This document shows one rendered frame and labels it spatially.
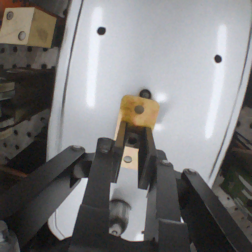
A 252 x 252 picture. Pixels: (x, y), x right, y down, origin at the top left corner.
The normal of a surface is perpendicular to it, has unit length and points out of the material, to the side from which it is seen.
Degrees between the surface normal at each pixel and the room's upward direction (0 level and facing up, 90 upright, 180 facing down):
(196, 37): 0
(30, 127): 0
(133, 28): 0
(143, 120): 10
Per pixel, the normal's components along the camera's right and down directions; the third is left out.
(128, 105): -0.12, 0.43
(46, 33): 0.98, 0.21
